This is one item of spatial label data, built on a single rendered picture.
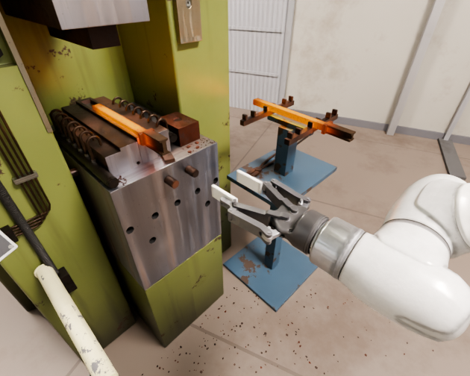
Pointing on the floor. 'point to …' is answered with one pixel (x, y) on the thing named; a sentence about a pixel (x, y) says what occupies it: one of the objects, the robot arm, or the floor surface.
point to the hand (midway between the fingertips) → (235, 187)
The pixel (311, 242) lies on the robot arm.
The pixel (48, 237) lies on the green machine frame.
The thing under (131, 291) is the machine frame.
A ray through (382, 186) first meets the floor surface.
